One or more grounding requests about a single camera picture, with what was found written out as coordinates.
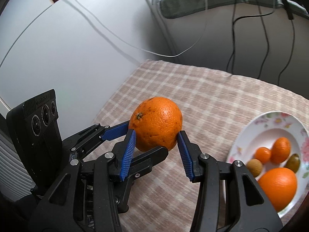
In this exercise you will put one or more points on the green kiwi fruit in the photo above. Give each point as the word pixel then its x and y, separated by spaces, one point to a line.
pixel 293 163

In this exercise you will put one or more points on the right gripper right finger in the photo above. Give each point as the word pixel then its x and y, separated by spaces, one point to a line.
pixel 230 198

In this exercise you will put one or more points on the green windowsill cloth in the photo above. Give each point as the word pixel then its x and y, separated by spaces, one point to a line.
pixel 172 9

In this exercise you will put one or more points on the large orange on plate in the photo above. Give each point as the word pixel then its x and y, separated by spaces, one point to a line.
pixel 279 185

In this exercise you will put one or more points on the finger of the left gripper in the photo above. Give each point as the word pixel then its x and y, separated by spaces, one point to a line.
pixel 142 165
pixel 111 133

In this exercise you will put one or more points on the small brown kiwi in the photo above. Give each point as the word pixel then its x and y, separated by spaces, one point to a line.
pixel 255 167

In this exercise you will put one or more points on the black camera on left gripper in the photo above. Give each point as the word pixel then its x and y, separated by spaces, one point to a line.
pixel 34 131

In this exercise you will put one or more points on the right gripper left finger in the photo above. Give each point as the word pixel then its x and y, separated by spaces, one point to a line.
pixel 82 198

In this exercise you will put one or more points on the floral white plate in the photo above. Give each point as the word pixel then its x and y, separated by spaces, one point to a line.
pixel 263 131

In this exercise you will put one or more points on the large rough orange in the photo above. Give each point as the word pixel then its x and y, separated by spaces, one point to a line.
pixel 156 121

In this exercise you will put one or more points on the small mandarin orange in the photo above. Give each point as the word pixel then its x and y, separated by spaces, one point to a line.
pixel 263 154

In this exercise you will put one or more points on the checked beige tablecloth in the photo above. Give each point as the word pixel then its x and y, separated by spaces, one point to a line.
pixel 215 106

